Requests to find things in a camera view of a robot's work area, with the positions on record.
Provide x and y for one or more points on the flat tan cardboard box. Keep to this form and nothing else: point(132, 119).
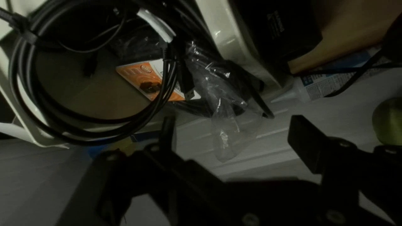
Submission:
point(356, 30)

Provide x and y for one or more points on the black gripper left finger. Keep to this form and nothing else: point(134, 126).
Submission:
point(139, 189)

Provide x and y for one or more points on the white metal shelf unit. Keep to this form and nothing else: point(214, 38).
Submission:
point(277, 143)

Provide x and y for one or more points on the small tape roll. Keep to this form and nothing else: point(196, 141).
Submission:
point(387, 121)

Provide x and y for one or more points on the crumpled clear plastic bag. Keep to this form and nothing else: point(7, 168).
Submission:
point(222, 126)

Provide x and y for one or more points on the colourful printed flat package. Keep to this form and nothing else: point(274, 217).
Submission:
point(327, 83)

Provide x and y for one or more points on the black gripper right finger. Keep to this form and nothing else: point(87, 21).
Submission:
point(360, 180)

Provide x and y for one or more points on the orange printed packet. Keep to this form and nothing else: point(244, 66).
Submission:
point(139, 76)

